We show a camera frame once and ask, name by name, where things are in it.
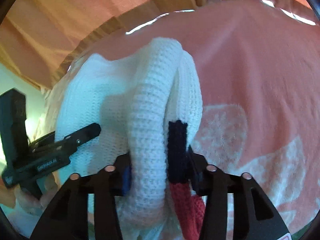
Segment orange pink curtain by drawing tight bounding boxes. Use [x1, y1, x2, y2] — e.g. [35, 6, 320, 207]
[0, 0, 313, 91]

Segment pink bed blanket white bows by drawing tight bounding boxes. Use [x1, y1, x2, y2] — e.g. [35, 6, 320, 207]
[44, 0, 320, 235]

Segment person's left hand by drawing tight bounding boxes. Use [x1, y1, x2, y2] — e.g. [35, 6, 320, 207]
[14, 173, 59, 215]

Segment red white black knit sweater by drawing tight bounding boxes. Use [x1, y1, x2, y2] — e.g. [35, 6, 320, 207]
[55, 37, 202, 239]

